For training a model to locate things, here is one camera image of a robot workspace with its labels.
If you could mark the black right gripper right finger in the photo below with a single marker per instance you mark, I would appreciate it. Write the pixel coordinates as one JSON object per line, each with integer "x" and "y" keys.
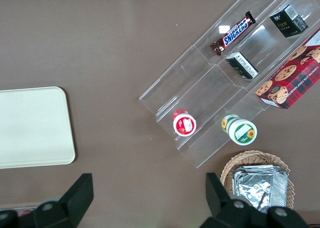
{"x": 222, "y": 213}

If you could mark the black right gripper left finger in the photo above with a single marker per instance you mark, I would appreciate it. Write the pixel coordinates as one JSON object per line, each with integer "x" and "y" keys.
{"x": 67, "y": 208}

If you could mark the small light wicker basket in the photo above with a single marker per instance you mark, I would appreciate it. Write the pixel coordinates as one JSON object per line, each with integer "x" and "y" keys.
{"x": 250, "y": 159}

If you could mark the beige rectangular plastic tray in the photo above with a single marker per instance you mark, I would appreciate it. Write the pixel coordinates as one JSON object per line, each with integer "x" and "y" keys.
{"x": 32, "y": 125}

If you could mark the aluminium foil container stack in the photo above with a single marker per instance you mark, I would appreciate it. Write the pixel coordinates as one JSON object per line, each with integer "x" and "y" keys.
{"x": 255, "y": 188}

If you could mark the green sunflower lid jar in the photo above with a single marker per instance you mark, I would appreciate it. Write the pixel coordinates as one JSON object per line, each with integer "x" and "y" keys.
{"x": 241, "y": 131}

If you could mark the red lid small jar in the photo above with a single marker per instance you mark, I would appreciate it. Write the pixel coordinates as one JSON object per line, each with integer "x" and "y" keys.
{"x": 184, "y": 125}

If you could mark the small black carton box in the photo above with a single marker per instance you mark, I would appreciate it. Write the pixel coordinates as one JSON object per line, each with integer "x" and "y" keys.
{"x": 242, "y": 66}
{"x": 287, "y": 22}

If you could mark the red tartan cookie box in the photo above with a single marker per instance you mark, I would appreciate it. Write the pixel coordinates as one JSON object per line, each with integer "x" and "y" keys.
{"x": 292, "y": 80}

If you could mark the clear acrylic stepped shelf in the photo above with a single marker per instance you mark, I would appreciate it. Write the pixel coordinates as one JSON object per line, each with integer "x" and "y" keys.
{"x": 190, "y": 62}

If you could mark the Snickers chocolate bar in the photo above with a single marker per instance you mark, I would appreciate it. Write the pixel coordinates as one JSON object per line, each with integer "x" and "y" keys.
{"x": 233, "y": 33}

